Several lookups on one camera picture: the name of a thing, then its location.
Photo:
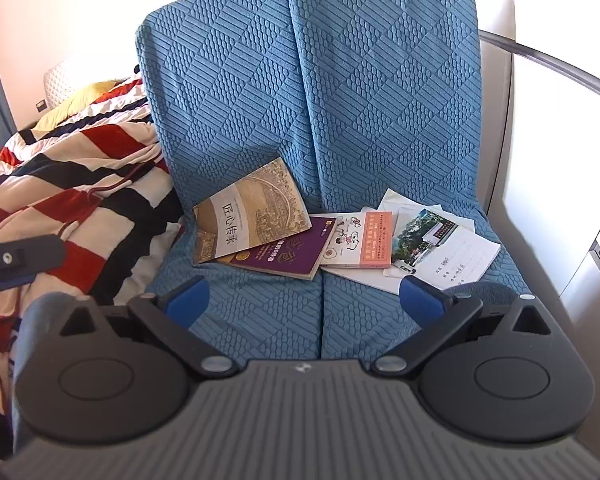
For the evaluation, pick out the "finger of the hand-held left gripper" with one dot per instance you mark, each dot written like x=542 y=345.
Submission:
x=25 y=257

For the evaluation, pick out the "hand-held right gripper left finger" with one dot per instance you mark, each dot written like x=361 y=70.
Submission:
x=190 y=297

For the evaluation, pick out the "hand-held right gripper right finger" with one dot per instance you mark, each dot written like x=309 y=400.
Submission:
x=420 y=300

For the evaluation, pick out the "photo cover notebook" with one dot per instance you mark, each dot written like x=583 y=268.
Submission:
x=460 y=255

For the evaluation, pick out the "white paper booklet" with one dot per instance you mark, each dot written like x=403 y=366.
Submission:
x=360 y=277

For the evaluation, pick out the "white cartoon book orange band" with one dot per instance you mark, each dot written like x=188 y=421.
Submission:
x=365 y=240

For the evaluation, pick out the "white paper sheet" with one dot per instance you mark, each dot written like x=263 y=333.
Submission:
x=405 y=202

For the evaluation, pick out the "brown gold book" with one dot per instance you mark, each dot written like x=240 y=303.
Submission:
x=250 y=210

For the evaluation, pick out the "purple book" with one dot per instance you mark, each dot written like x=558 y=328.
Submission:
x=290 y=255

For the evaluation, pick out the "red black white striped blanket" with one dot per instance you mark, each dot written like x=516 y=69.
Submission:
x=80 y=200

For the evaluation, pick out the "yellow pillow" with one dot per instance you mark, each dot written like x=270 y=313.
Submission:
x=75 y=102

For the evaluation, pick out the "white quilted headboard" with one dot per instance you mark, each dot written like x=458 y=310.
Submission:
x=62 y=80

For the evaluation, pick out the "white cabinet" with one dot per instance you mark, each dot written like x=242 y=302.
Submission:
x=545 y=160

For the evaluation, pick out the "blue textured sofa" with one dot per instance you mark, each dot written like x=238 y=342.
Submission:
x=240 y=110

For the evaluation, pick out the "wall socket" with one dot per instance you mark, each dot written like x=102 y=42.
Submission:
x=42 y=106

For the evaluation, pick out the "grey curved metal rail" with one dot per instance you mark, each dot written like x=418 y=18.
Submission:
x=555 y=55

